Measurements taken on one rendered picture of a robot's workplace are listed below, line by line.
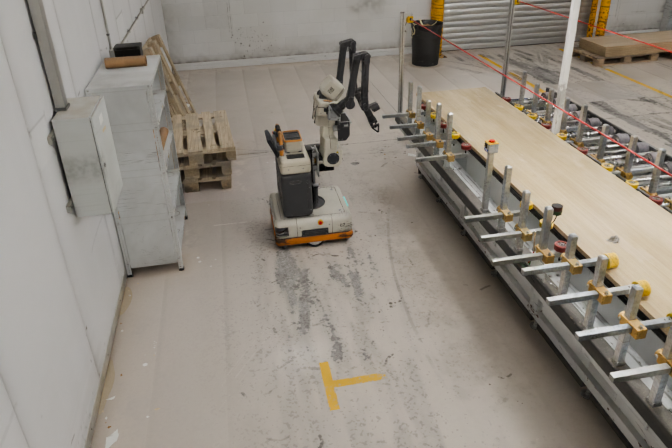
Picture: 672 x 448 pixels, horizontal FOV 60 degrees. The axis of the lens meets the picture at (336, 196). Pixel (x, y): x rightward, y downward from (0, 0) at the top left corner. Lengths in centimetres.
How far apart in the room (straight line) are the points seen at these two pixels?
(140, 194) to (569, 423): 326
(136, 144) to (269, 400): 203
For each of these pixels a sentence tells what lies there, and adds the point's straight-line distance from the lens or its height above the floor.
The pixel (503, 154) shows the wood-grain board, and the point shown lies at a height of 90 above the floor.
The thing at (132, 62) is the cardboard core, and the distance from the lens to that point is 478.
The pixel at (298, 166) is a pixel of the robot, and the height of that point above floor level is 76.
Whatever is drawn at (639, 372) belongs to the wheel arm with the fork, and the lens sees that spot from 270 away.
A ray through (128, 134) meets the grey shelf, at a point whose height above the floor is 121.
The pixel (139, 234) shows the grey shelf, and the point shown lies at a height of 38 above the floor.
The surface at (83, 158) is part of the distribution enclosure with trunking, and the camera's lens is 353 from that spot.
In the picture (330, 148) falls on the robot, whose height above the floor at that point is 82.
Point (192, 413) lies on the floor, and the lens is 373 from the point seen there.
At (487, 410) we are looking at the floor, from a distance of 370.
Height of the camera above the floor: 268
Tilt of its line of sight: 27 degrees down
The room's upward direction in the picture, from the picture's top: 2 degrees counter-clockwise
